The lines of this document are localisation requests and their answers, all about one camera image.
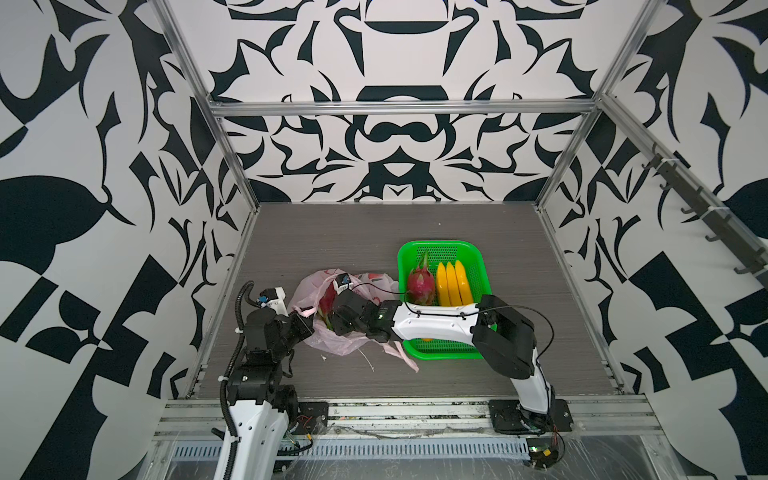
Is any pink plastic bag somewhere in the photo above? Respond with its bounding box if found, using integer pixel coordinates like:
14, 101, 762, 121
287, 268, 419, 372

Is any pink dragon fruit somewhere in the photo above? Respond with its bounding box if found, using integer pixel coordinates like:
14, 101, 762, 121
316, 281, 337, 330
406, 251, 437, 306

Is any yellow banana bunch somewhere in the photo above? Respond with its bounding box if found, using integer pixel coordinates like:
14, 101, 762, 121
436, 260, 474, 307

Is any green plastic basket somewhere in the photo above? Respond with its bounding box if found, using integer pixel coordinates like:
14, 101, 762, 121
397, 240, 492, 361

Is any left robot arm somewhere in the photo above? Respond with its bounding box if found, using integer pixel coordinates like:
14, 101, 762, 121
214, 306, 314, 479

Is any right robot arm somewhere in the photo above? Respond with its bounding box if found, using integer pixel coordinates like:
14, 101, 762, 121
330, 290, 554, 419

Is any small circuit board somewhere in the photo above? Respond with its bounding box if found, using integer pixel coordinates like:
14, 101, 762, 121
525, 436, 566, 471

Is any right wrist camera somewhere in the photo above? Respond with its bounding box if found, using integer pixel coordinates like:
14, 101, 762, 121
332, 273, 352, 294

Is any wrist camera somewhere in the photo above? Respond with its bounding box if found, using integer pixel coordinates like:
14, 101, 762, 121
332, 273, 352, 294
257, 287, 288, 316

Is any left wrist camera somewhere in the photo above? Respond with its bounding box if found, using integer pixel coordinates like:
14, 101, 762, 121
257, 287, 288, 316

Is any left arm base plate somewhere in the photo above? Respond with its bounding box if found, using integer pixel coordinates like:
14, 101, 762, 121
289, 401, 330, 436

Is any white slotted cable duct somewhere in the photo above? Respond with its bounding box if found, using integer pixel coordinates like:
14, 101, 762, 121
277, 438, 530, 461

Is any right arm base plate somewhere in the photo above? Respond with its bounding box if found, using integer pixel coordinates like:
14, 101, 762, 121
488, 398, 573, 435

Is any aluminium front rail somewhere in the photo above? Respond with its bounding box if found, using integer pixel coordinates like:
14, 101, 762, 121
153, 395, 663, 441

